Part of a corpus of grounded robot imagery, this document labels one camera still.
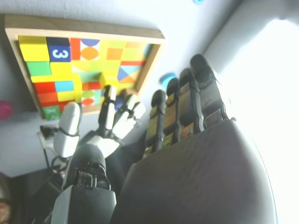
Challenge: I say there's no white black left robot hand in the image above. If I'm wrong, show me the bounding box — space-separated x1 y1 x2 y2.
50 53 279 224

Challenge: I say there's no dark blue letter cube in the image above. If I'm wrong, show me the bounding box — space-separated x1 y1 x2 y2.
115 96 125 110

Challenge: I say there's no yellow cube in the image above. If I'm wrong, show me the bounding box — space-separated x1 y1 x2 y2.
99 71 118 89

